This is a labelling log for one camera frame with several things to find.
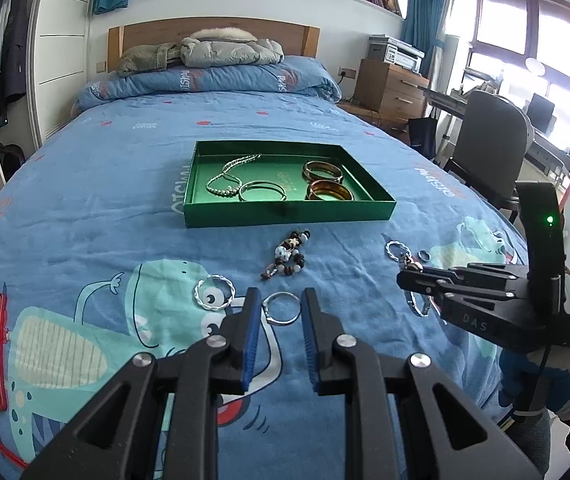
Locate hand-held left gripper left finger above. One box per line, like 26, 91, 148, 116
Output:
22, 287, 263, 480

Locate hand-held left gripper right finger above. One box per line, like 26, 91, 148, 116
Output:
301, 287, 548, 480

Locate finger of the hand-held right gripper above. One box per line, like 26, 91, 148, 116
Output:
397, 263, 528, 297
432, 280, 528, 341

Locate thin silver ring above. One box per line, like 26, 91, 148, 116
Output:
261, 291, 302, 326

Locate green tray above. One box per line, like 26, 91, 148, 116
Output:
183, 140, 397, 229

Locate orange amber bangle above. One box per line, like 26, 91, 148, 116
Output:
306, 179, 354, 202

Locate pearl bead necklace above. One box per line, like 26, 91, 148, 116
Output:
206, 153, 262, 198

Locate thin silver bangle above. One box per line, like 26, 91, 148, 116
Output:
237, 180, 287, 203

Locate dark brown amber bangle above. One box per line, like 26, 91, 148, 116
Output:
301, 160, 344, 184

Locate person's grey clothing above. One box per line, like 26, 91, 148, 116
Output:
495, 410, 553, 480

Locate black tote bag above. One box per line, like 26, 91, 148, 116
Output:
408, 117, 438, 161

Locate grey office chair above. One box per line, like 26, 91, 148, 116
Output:
442, 91, 536, 211

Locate white desk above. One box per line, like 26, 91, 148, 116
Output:
522, 130, 570, 181

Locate low wooden nightstand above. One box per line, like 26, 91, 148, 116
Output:
337, 100, 416, 146

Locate blue dinosaur printed blanket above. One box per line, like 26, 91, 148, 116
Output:
0, 100, 533, 480

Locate computer monitor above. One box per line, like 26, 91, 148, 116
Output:
528, 94, 556, 133

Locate wooden drawer cabinet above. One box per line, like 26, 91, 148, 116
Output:
352, 58, 431, 128

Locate white printer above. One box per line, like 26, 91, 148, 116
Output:
367, 34, 425, 73

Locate long teal curtain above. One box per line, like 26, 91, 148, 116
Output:
401, 0, 461, 86

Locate blue pillow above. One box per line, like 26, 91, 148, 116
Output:
76, 55, 342, 113

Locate grey puffer jacket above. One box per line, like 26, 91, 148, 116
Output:
180, 27, 286, 67

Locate dark round bag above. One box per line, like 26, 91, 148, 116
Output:
0, 142, 26, 181

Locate olive fleece jacket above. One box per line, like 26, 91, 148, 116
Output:
115, 42, 186, 78

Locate wooden headboard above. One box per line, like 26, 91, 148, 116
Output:
107, 22, 321, 73

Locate white wardrobe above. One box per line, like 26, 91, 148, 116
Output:
30, 0, 110, 146

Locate hanging dark clothes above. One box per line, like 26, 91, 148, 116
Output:
0, 0, 28, 123

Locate twisted silver bracelet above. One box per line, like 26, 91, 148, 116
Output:
194, 274, 236, 310
384, 240, 411, 262

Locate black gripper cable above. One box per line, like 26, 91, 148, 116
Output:
512, 342, 553, 418

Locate brown bead bracelet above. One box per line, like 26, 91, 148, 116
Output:
260, 229, 312, 281

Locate red charging cable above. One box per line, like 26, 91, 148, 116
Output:
0, 412, 30, 468

